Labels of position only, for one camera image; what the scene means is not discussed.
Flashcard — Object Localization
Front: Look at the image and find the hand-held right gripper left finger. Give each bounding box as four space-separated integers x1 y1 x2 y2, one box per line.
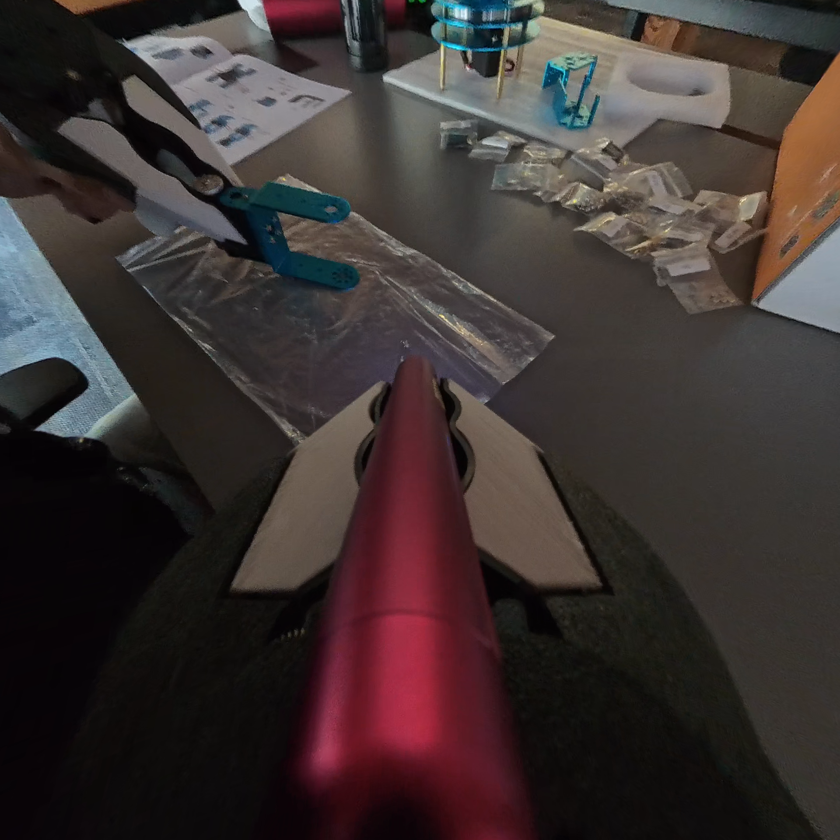
228 381 389 598

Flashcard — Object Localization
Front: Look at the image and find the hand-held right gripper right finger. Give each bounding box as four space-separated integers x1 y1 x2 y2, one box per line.
436 379 605 595

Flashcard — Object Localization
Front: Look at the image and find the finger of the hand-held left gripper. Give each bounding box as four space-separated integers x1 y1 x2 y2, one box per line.
58 98 249 246
121 74 242 186

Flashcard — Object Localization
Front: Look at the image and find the blue metal U bracket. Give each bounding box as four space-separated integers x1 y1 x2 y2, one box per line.
220 182 361 291

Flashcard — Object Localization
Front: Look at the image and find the red electric screwdriver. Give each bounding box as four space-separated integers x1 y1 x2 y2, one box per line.
289 357 536 840

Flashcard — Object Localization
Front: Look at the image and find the blue disc robot base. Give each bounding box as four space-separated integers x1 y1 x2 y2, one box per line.
430 0 547 101

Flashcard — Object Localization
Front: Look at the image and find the person's left hand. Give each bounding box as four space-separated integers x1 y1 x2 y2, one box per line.
0 128 137 225

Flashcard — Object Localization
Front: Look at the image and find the white instruction manual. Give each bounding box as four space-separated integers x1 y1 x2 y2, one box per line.
125 36 353 166

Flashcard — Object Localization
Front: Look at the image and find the red cylindrical case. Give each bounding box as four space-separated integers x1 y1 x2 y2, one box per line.
262 0 408 38

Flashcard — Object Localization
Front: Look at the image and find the large clear plastic bag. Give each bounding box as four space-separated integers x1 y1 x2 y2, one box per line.
116 173 555 445

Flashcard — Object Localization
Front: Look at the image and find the black patterned tumbler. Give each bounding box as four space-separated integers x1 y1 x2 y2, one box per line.
341 0 390 72

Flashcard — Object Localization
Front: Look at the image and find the black office chair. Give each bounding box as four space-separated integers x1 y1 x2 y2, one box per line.
0 430 193 840
0 357 90 435

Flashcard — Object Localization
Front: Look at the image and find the pile of small hardware bags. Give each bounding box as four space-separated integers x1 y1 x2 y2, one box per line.
437 118 770 315

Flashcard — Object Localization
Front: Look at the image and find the white foam sheet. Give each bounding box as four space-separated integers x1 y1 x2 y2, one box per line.
382 16 731 150

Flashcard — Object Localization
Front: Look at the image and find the orange cardboard box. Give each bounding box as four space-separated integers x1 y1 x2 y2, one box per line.
751 42 840 336

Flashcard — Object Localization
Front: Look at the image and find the white foam insert with hole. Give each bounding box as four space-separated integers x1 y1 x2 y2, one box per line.
617 49 732 130

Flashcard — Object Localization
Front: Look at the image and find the blue metal bracket assembly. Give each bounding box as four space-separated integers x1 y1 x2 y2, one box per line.
541 52 602 133

